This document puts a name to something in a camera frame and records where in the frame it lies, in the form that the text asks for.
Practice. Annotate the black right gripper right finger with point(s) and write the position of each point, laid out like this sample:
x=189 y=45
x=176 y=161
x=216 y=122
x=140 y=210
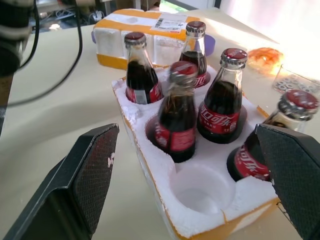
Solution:
x=292 y=170

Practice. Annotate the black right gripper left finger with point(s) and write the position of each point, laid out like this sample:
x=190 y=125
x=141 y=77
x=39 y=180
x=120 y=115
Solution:
x=85 y=175

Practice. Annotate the glass cola bottle red label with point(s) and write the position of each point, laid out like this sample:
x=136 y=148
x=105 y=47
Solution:
x=177 y=117
x=292 y=105
x=195 y=50
x=140 y=77
x=222 y=105

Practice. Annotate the white foam crate yellow tape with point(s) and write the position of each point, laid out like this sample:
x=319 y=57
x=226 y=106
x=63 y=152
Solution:
x=155 y=180

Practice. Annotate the clear box of washers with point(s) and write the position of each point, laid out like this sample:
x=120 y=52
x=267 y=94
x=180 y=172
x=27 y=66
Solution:
x=292 y=83

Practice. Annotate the taped white foam box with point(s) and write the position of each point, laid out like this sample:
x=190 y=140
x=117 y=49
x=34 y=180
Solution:
x=112 y=37

